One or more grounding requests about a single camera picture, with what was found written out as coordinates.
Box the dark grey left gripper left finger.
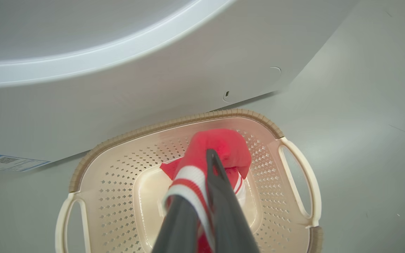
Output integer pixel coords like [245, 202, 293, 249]
[152, 195, 203, 253]

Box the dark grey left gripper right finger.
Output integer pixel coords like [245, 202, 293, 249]
[205, 149, 261, 253]

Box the red white-striped garment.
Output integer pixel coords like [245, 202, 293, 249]
[159, 128, 252, 253]

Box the cream perforated laundry basket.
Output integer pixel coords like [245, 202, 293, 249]
[55, 108, 324, 253]

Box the white front-load washing machine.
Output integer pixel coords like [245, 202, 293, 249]
[0, 0, 360, 166]

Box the blue energy label sticker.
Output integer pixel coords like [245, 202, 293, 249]
[0, 153, 51, 173]

